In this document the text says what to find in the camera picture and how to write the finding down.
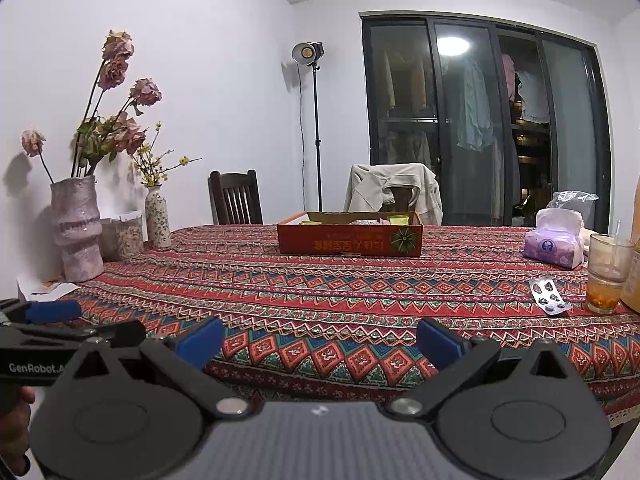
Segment large pink ceramic vase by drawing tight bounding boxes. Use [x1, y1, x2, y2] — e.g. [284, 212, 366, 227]
[50, 175, 105, 284]

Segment pill blister pack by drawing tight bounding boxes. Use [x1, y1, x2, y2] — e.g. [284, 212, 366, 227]
[528, 276, 573, 317]

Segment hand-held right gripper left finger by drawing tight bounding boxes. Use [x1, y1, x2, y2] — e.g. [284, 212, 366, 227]
[62, 317, 257, 419]

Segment black framed sliding glass door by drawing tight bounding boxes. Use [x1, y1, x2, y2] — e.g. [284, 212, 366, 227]
[360, 10, 614, 234]

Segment red patterned tablecloth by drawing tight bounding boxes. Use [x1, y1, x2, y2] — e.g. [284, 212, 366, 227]
[65, 222, 640, 414]

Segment wooden chair under jacket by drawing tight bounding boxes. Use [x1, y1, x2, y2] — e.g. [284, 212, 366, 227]
[382, 185, 419, 214]

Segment red cardboard box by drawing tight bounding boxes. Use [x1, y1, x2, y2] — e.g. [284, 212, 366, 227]
[276, 210, 425, 260]

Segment cream lace undercloth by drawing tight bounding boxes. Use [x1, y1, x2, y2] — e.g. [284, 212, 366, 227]
[602, 395, 640, 429]

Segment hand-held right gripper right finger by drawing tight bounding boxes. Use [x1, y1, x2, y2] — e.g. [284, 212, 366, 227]
[384, 319, 582, 422]

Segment dark wooden chair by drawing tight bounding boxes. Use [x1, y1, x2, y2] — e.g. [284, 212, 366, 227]
[208, 169, 264, 226]

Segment white paper sheet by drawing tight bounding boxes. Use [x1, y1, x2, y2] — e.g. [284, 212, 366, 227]
[16, 272, 80, 301]

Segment dried pink rose bouquet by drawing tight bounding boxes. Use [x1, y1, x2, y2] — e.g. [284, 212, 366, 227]
[21, 30, 164, 184]

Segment purple tissue pack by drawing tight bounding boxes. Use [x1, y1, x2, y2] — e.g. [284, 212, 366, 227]
[523, 208, 586, 270]

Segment person's left hand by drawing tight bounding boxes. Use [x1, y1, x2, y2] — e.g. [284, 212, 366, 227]
[0, 387, 37, 478]

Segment row of hanging clothes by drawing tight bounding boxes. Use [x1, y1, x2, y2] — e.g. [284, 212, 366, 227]
[375, 50, 551, 171]

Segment beige jacket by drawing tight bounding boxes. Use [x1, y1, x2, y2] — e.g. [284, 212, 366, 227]
[344, 163, 444, 226]

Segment studio light on stand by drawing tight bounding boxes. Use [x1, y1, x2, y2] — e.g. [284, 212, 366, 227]
[291, 41, 326, 214]

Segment clear plastic bag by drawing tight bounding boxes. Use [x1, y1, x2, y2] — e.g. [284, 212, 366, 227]
[546, 190, 601, 216]

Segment small floral ceramic vase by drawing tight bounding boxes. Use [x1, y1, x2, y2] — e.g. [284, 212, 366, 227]
[145, 185, 173, 250]

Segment glass cup with drink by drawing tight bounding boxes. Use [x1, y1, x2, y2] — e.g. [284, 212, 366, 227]
[584, 220, 636, 316]

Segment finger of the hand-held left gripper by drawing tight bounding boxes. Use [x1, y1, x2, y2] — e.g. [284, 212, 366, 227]
[0, 299, 84, 326]
[0, 320, 147, 352]

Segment pile of snack packets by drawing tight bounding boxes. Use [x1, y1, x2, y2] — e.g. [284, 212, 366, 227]
[349, 213, 414, 227]

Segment yellow flower sprigs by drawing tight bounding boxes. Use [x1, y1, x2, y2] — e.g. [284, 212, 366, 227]
[131, 121, 204, 189]

